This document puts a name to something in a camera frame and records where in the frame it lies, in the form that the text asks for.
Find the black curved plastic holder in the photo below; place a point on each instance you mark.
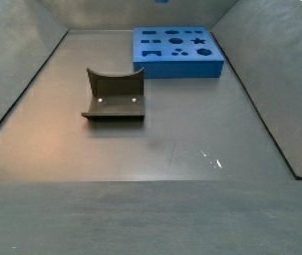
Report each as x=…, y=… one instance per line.
x=118, y=96

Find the blue foam shape-sorter block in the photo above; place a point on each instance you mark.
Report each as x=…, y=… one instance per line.
x=176, y=52

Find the blue tape piece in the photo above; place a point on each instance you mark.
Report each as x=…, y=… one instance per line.
x=161, y=1

